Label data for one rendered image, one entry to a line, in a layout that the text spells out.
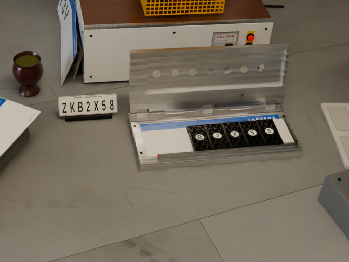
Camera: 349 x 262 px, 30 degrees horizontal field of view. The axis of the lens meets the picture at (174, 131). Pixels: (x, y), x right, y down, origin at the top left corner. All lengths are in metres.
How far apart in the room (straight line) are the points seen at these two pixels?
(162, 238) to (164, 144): 0.30
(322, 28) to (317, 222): 0.90
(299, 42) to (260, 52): 0.44
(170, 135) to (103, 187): 0.25
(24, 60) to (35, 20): 0.38
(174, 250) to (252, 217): 0.22
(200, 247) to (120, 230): 0.19
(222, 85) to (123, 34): 0.31
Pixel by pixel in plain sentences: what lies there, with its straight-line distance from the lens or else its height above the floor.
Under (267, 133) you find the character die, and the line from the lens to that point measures 1.78.
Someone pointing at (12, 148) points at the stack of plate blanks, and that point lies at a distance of 1.69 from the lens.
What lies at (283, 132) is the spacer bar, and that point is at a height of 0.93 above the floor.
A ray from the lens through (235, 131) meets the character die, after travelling 1.76.
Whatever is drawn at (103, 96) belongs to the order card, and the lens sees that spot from 1.79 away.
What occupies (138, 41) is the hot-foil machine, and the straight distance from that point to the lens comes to 1.86.
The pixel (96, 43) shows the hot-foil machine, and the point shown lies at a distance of 1.84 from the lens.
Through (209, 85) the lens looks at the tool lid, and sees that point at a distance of 1.79.
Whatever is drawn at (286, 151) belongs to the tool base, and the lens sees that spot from 1.76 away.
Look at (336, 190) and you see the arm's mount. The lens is 1.60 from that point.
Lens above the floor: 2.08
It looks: 41 degrees down
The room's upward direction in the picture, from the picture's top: 7 degrees clockwise
